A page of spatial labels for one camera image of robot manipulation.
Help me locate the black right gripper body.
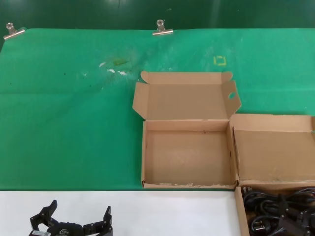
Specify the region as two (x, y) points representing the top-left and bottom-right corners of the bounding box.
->
(303, 221), (315, 236)

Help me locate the silver metal binder clip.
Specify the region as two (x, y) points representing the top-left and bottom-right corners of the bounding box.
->
(152, 19), (174, 37)
(2, 22), (26, 41)

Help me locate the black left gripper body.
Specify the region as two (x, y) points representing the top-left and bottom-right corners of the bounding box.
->
(29, 221), (99, 236)

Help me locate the cardboard box with hole flap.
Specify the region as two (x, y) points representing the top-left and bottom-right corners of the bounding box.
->
(132, 70), (242, 189)

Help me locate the cardboard box with torn lid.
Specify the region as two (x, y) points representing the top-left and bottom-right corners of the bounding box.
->
(228, 113), (315, 236)

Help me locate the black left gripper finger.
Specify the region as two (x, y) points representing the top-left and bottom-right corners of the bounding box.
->
(30, 200), (58, 231)
(83, 206), (114, 233)

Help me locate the black power cable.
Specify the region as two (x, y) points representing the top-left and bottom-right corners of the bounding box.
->
(287, 188), (315, 212)
(242, 186), (281, 217)
(250, 216), (284, 236)

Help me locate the green table mat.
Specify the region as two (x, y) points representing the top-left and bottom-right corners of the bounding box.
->
(0, 28), (315, 191)

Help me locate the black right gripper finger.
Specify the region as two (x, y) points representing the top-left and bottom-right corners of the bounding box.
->
(296, 208), (315, 222)
(279, 194), (306, 230)

